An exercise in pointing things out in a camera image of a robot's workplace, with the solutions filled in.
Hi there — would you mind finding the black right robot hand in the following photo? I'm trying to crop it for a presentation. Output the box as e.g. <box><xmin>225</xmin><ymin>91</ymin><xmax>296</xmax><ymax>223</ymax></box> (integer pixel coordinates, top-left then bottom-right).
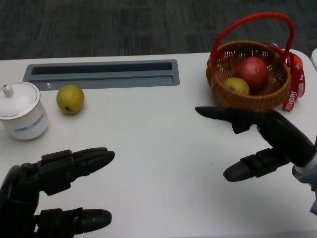
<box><xmin>195</xmin><ymin>106</ymin><xmax>314</xmax><ymax>183</ymax></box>

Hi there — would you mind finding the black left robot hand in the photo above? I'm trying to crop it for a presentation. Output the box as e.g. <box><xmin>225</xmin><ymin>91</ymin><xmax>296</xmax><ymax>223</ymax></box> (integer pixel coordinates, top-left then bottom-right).
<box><xmin>0</xmin><ymin>147</ymin><xmax>116</xmax><ymax>238</ymax></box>

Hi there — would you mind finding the wicker basket with red handle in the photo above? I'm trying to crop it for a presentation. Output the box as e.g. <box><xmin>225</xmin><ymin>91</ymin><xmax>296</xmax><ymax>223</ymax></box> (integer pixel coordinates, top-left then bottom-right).
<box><xmin>206</xmin><ymin>12</ymin><xmax>296</xmax><ymax>114</ymax></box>

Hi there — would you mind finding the red apple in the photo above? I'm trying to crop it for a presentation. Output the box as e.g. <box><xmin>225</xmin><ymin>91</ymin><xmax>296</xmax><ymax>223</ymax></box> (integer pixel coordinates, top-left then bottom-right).
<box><xmin>234</xmin><ymin>56</ymin><xmax>269</xmax><ymax>91</ymax></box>

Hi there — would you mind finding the red birthday ribbon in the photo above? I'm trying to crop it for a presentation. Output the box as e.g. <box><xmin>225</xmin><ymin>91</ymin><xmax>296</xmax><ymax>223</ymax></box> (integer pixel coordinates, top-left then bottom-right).
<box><xmin>207</xmin><ymin>42</ymin><xmax>307</xmax><ymax>112</ymax></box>

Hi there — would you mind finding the white lidded ceramic mug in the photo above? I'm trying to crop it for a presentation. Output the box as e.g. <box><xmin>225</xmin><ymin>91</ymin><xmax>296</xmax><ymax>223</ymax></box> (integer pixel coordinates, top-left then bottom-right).
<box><xmin>0</xmin><ymin>81</ymin><xmax>49</xmax><ymax>140</ymax></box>

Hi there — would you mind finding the small yellow-green pear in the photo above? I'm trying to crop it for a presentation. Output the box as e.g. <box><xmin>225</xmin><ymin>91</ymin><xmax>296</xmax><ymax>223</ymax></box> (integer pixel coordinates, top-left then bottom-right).
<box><xmin>223</xmin><ymin>77</ymin><xmax>250</xmax><ymax>96</ymax></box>

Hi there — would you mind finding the neighbouring white table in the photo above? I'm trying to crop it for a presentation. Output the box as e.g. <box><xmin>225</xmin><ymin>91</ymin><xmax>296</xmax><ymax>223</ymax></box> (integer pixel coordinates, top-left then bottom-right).
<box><xmin>309</xmin><ymin>48</ymin><xmax>317</xmax><ymax>73</ymax></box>

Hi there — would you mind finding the large yellow-green pear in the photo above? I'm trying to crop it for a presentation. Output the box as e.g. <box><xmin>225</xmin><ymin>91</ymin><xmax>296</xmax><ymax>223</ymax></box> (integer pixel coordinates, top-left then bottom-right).
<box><xmin>56</xmin><ymin>83</ymin><xmax>85</xmax><ymax>115</ymax></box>

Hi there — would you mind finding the grey cable tray slot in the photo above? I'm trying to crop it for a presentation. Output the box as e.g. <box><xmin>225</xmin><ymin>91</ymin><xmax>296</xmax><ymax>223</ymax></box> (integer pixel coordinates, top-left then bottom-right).
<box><xmin>22</xmin><ymin>59</ymin><xmax>180</xmax><ymax>90</ymax></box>

